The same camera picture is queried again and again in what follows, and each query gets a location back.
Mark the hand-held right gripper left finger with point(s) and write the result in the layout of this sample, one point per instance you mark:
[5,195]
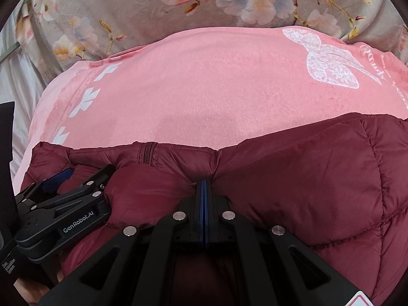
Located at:
[188,223]

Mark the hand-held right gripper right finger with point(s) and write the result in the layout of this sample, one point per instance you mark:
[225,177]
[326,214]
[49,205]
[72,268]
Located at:
[223,223]

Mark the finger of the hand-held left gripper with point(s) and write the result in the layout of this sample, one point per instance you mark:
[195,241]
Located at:
[60,178]
[83,185]

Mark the maroon puffer jacket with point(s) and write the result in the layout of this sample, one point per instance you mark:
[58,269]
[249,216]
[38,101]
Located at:
[302,181]

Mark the grey curtain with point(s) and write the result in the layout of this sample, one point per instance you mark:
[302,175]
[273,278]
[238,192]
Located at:
[19,79]

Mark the pink printed blanket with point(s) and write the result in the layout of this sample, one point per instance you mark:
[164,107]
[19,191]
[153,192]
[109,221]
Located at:
[191,86]

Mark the grey floral blanket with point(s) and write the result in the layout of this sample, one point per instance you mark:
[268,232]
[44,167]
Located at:
[143,16]

